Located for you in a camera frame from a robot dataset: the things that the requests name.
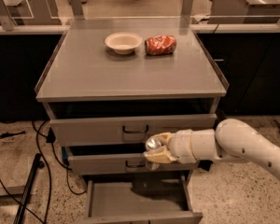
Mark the grey middle drawer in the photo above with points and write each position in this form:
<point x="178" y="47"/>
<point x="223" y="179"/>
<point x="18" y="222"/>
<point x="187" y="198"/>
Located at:
<point x="120" y="164"/>

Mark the dark cloth on cabinet side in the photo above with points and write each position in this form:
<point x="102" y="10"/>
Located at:
<point x="206" y="165"/>

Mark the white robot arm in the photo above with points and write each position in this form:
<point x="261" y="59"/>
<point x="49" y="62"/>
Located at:
<point x="231" y="140"/>

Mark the black bar on floor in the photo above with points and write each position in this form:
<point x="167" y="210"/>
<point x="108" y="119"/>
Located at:
<point x="27" y="191"/>

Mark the white paper bowl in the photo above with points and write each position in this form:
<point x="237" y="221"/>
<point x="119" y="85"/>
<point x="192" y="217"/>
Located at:
<point x="123" y="43"/>

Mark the black tool on floor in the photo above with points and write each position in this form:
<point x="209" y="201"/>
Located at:
<point x="5" y="135"/>

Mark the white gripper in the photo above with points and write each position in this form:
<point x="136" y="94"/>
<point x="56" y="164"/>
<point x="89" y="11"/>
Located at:
<point x="181" y="146"/>

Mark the grey bottom drawer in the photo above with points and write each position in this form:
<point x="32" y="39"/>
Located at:
<point x="162" y="201"/>

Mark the silver redbull can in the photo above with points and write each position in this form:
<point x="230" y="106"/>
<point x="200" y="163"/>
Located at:
<point x="152" y="144"/>

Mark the grey metal drawer cabinet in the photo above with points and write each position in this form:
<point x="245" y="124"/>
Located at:
<point x="86" y="79"/>

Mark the grey top drawer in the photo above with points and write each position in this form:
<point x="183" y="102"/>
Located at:
<point x="124" y="130"/>

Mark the crushed orange soda can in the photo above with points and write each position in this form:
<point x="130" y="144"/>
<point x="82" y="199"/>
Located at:
<point x="160" y="45"/>

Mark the grey drawer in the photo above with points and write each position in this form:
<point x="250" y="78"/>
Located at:
<point x="162" y="201"/>
<point x="124" y="130"/>
<point x="120" y="164"/>

